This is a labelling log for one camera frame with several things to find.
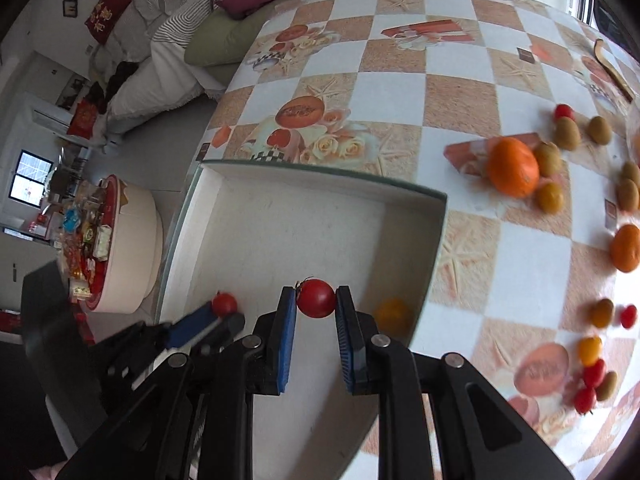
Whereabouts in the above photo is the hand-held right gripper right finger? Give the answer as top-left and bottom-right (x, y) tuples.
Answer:
(334, 285), (576, 480)

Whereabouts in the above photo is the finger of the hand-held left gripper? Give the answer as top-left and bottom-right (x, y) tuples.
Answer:
(194, 312), (247, 357)
(167, 302), (222, 351)

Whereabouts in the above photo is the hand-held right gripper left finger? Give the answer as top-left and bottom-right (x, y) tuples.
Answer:
(55, 286), (299, 480)

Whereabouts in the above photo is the white shallow box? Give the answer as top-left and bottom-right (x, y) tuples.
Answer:
(155, 159), (448, 480)

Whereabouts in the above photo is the pile of snack packets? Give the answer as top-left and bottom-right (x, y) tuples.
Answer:
(47, 180), (123, 301)

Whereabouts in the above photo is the round white coffee table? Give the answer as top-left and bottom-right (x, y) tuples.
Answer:
(65, 174), (164, 314)

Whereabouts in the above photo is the window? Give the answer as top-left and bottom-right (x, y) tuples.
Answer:
(8, 149), (55, 207)

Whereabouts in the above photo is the small red embroidered cushion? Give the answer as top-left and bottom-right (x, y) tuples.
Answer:
(66, 100), (100, 139)

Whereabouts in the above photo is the large orange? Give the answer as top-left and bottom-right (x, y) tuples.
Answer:
(487, 137), (541, 199)

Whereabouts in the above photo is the yellow cherry tomato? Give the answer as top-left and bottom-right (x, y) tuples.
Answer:
(578, 336), (603, 367)

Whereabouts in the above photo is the white quilted bedding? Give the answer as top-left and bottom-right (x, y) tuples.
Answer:
(102, 35), (227, 156)

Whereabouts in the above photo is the green sofa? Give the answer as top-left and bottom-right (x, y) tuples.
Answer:
(184, 0), (486, 101)

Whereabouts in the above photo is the medium orange mandarin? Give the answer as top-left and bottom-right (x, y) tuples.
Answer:
(609, 224), (640, 274)

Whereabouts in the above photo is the checkered printed tablecloth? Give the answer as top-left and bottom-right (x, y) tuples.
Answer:
(192, 0), (640, 480)

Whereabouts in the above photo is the grey striped pillow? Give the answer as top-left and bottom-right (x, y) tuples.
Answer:
(133, 0), (248, 45)

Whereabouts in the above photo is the large red embroidered cushion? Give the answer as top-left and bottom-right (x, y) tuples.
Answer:
(84, 0), (136, 46)

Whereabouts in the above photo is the wooden utensil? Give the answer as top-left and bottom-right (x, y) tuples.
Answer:
(593, 39), (636, 103)

